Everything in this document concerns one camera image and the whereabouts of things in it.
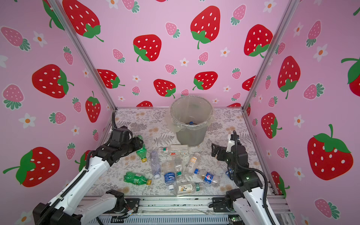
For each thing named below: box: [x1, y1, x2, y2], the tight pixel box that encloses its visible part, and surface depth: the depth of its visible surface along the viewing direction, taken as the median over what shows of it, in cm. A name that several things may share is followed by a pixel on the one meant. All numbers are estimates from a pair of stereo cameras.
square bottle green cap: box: [174, 181, 204, 197], surface depth 78 cm
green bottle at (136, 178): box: [123, 171, 153, 186], surface depth 80 cm
